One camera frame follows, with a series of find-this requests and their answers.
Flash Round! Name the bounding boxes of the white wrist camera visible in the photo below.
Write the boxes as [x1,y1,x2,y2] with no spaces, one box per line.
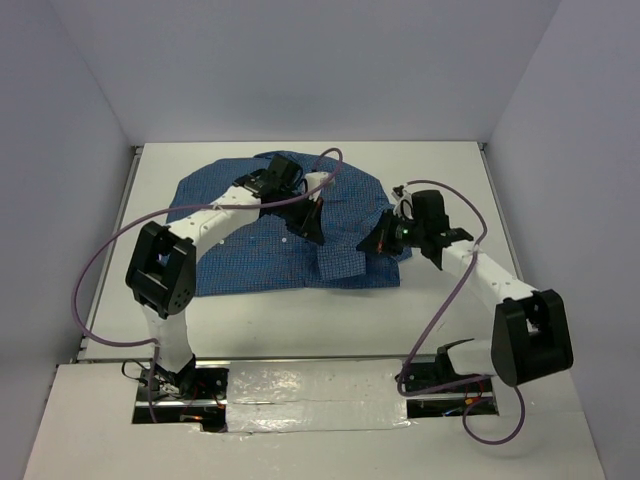
[392,184,414,220]
[303,171,333,194]

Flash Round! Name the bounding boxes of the blue checked long sleeve shirt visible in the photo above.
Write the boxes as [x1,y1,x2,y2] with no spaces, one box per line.
[169,149,414,298]

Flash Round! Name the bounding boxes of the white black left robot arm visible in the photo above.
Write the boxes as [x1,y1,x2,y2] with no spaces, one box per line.
[125,155,332,399]

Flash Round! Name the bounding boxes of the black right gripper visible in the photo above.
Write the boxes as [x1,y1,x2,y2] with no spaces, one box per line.
[358,208,426,256]

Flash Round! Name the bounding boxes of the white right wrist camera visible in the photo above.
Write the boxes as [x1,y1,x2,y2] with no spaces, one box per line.
[392,184,414,220]

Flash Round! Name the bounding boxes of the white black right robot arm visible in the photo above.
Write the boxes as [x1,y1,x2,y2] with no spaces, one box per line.
[357,186,574,391]

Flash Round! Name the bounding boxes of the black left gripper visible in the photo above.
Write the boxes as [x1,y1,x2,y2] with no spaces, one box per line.
[273,190,323,244]

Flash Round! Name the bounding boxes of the silver tape patch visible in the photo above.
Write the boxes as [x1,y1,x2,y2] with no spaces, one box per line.
[225,359,410,434]

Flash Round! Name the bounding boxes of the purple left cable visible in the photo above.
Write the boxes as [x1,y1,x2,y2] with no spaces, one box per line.
[73,147,344,426]

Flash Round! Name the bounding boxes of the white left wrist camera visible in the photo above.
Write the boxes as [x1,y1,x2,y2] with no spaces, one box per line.
[303,171,333,194]

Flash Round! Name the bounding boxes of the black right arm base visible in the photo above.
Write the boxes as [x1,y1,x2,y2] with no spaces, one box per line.
[402,355,498,420]

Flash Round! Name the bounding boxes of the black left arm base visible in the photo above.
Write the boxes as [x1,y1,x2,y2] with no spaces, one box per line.
[120,359,229,433]

